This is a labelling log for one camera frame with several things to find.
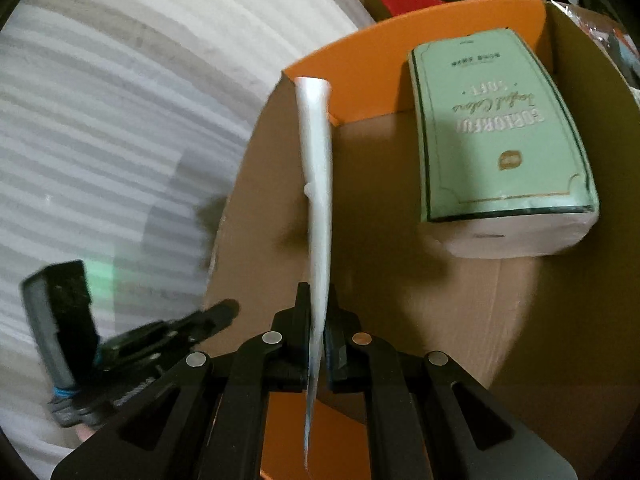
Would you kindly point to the white striped bedding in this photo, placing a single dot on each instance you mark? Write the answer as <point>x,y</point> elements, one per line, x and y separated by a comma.
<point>125,110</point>

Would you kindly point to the ribbon-print orange cardboard box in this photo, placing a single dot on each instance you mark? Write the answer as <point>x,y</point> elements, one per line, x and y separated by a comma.
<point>400,280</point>

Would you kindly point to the green tissue pack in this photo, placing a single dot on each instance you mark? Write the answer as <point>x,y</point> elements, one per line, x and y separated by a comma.
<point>495,130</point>

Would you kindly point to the white packet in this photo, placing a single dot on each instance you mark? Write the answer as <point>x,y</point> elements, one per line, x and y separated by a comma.
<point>317,185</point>

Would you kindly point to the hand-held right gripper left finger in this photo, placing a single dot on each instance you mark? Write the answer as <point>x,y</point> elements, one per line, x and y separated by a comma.
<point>295,342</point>

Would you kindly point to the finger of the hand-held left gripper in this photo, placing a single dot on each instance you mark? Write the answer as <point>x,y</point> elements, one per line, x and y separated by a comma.
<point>210,317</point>

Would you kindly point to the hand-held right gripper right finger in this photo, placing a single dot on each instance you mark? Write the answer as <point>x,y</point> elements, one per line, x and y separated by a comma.
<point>336,345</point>

